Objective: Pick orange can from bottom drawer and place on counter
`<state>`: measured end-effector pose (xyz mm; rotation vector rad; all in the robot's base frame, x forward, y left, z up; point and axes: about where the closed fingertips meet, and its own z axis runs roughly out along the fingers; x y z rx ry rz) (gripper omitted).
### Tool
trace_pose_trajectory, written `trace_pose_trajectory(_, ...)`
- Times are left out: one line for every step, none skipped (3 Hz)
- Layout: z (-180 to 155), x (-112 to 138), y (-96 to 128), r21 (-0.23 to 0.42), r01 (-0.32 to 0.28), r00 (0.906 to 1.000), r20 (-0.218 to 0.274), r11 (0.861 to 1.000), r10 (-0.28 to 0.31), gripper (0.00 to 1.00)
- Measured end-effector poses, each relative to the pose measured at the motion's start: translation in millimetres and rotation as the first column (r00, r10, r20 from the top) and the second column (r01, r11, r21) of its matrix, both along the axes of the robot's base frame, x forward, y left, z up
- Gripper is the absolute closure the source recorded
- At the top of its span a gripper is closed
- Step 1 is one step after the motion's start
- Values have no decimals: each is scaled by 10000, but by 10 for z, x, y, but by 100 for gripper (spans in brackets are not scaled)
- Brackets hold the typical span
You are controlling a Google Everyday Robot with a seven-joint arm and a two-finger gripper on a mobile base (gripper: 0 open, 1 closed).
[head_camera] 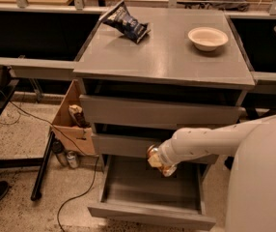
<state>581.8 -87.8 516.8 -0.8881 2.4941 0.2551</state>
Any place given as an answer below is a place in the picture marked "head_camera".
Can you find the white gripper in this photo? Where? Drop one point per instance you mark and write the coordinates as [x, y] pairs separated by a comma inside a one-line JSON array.
[[166, 156]]

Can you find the orange soda can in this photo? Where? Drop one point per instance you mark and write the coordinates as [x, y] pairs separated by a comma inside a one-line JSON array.
[[165, 170]]

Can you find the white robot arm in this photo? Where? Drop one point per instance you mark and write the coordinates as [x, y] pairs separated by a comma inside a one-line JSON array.
[[251, 204]]

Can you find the grey bottom drawer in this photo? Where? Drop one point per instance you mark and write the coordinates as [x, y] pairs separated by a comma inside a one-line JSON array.
[[133, 191]]

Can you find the grey drawer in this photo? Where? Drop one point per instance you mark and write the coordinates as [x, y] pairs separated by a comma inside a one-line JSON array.
[[133, 191], [156, 114], [118, 145]]

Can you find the grey middle drawer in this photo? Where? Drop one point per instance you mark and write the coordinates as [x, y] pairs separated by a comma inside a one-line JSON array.
[[118, 145]]

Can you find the grey top drawer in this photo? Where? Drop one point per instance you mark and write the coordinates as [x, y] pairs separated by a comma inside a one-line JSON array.
[[156, 114]]

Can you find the silver can on floor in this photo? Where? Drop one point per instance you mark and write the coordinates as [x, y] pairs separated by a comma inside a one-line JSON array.
[[72, 159]]

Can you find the grey drawer cabinet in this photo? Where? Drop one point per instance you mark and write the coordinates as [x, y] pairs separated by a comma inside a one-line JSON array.
[[165, 66]]

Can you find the snack bag in box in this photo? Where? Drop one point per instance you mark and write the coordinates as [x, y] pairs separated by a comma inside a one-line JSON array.
[[77, 115]]

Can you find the cardboard box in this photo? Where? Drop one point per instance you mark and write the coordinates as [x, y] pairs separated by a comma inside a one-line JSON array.
[[73, 138]]

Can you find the dark bottle on floor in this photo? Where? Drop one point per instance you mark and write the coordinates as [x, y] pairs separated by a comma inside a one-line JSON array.
[[58, 150]]

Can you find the white paper bowl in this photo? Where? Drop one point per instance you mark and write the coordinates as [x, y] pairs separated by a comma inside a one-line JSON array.
[[207, 39]]

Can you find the blue chip bag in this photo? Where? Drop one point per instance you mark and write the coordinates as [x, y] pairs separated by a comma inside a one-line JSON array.
[[123, 21]]

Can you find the black office chair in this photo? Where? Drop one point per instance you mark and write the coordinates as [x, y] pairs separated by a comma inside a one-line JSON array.
[[259, 43]]

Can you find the grey metal rail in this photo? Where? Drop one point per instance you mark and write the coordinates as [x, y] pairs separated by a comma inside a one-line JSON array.
[[40, 69]]

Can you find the black table frame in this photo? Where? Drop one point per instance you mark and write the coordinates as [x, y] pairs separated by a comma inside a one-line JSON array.
[[17, 145]]

